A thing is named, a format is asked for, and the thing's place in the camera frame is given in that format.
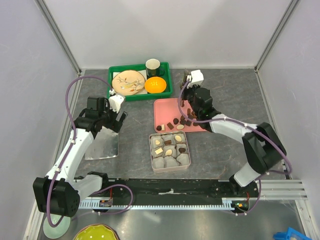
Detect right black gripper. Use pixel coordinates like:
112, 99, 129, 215
179, 81, 201, 117

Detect metal serving tongs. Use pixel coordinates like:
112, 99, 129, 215
180, 68, 191, 107

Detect pink plastic tray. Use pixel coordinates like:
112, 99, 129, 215
153, 98, 206, 133

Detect white oval chocolate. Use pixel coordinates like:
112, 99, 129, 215
174, 135, 182, 142

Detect brown chocolate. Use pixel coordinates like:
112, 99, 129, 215
164, 140, 173, 146

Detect dark oval chocolate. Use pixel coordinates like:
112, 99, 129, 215
178, 147, 186, 153

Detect pink chocolate tin box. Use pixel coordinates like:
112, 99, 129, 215
149, 131, 191, 173

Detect white almond chocolate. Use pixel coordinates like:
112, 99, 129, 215
165, 149, 173, 156

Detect white square chocolate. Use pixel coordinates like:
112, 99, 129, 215
154, 147, 163, 155

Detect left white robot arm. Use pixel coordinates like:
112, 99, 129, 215
32, 94, 128, 217

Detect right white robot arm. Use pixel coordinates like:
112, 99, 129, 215
179, 85, 287, 197

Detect silver tin lid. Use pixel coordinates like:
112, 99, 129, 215
84, 127, 119, 161

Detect green plastic crate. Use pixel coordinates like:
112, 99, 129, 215
108, 62, 173, 102

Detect orange bowl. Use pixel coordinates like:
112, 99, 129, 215
144, 76, 167, 94

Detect beige floral plate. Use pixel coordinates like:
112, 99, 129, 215
111, 70, 146, 96

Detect dark green mug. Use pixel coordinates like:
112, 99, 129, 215
145, 58, 166, 78

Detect yellow bowl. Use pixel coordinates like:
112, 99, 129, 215
73, 224, 120, 240

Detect pale green bowl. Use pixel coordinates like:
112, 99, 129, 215
43, 216, 71, 239

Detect blue plastic object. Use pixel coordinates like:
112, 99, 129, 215
273, 227, 312, 240

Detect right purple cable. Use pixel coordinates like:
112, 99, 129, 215
176, 79, 293, 216

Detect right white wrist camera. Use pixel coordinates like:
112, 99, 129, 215
186, 69, 204, 88

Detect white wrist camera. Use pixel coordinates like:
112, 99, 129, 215
108, 93, 126, 113
186, 69, 204, 88

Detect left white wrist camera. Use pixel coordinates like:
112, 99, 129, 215
108, 93, 126, 113

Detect light blue cable duct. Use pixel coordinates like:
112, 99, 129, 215
79, 198, 248, 211

